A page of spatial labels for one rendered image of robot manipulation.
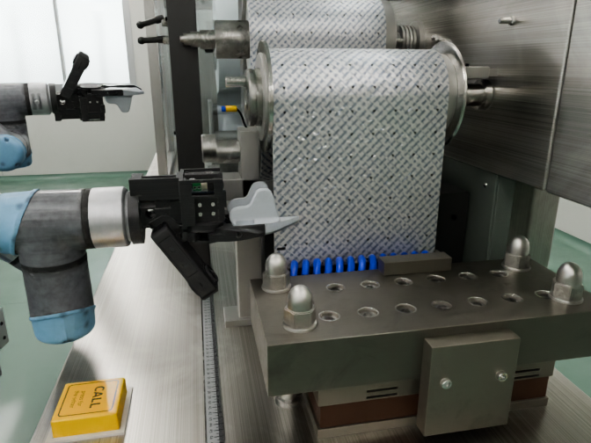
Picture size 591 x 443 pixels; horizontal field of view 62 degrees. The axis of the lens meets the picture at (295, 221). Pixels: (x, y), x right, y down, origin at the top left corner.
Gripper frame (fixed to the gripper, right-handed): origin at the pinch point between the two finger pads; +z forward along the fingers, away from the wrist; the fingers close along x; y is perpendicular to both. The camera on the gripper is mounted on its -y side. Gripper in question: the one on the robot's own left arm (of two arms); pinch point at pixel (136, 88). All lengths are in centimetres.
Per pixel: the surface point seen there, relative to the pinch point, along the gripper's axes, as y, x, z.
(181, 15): -19.2, 38.4, 3.5
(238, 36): -17, 46, 11
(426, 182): -1, 81, 27
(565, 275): 4, 101, 33
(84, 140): 146, -483, -3
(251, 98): -11, 72, 5
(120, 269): 29, 40, -11
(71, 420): 20, 86, -21
